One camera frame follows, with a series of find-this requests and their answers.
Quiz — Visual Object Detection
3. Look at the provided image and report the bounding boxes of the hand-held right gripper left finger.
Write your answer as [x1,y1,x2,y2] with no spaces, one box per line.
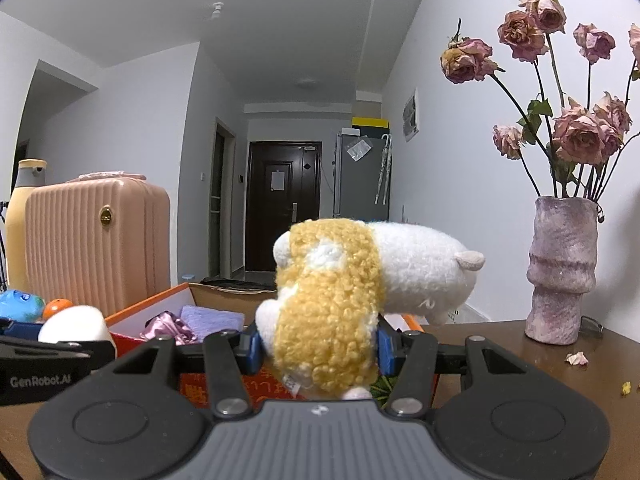
[114,329,265,419]

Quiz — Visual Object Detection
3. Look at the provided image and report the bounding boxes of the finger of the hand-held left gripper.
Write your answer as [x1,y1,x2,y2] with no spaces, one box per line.
[0,321,43,341]
[0,337,117,371]

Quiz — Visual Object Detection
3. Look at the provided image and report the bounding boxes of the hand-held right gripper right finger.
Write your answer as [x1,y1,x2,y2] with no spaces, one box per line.
[377,321,526,419]

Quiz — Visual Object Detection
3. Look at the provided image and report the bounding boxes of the white sponge wedge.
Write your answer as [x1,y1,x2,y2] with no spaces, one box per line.
[37,305,112,345]

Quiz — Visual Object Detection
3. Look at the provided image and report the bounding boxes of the purple cloth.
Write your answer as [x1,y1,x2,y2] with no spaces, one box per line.
[180,305,246,343]

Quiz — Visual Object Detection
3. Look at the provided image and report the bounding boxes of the orange cardboard box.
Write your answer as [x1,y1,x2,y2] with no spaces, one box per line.
[105,282,441,408]

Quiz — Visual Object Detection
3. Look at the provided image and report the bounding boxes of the yellow and white plush toy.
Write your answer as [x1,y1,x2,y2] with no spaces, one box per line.
[255,217,486,401]

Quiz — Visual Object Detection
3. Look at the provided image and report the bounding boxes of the blue tissue pack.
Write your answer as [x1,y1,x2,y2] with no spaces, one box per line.
[0,290,47,322]

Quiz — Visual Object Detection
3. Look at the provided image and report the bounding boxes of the orange fruit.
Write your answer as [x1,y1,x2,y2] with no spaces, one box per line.
[42,298,72,321]

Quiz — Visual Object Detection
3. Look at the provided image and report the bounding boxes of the pink satin scrunchie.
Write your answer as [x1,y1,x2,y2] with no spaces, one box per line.
[139,311,196,345]

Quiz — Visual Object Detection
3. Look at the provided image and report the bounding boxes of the black open suitcase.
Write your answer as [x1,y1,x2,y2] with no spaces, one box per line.
[200,276,278,291]

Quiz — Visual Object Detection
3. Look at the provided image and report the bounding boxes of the pink ribbed suitcase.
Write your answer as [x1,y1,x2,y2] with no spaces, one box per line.
[24,172,172,318]

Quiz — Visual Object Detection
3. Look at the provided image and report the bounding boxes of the yellow thermos bottle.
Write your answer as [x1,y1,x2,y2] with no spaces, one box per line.
[5,159,48,293]

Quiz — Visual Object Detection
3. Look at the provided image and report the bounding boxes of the dark brown entrance door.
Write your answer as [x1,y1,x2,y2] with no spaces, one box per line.
[244,141,323,273]

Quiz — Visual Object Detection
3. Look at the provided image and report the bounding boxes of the grey refrigerator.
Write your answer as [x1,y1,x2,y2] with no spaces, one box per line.
[334,132,393,221]

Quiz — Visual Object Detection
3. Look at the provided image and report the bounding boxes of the white folded umbrella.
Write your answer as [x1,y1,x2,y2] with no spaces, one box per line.
[375,134,393,206]

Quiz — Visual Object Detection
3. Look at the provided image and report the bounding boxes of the mauve ceramic vase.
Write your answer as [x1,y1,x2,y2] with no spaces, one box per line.
[525,196,599,346]

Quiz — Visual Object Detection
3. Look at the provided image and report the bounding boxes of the bunch of dried pink roses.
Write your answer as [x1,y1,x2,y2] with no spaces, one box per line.
[440,0,640,201]

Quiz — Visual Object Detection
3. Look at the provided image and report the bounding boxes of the white wall radiator panel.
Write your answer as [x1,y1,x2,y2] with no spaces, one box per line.
[447,305,493,324]

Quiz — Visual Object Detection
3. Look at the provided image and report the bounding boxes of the side door frame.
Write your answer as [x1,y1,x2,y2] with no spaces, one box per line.
[209,117,237,278]

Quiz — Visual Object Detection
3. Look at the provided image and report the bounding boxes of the white wall panel box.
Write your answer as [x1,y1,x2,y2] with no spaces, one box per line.
[402,89,420,142]

